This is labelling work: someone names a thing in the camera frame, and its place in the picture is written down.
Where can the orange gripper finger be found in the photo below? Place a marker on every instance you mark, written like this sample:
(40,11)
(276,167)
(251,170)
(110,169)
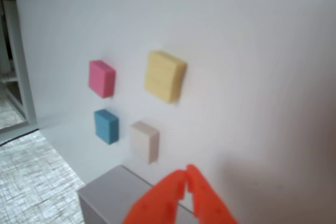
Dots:
(157,197)
(207,200)

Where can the yellow foam cuboid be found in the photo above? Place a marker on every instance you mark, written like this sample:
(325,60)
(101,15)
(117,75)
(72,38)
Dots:
(160,75)

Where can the white cardboard bin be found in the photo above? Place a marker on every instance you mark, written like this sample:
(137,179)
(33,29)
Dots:
(110,195)

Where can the cream white foam cuboid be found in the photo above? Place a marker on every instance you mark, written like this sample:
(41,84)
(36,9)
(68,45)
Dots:
(141,140)

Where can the blue foam cuboid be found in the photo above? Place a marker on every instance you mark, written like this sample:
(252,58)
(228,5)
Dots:
(103,125)

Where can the pink foam cuboid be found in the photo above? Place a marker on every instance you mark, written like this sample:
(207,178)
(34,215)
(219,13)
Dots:
(98,78)

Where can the grey woven rug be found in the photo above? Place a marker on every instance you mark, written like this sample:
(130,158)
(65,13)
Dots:
(34,182)

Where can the white shelf unit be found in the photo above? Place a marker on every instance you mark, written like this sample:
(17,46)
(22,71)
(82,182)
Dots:
(22,72)

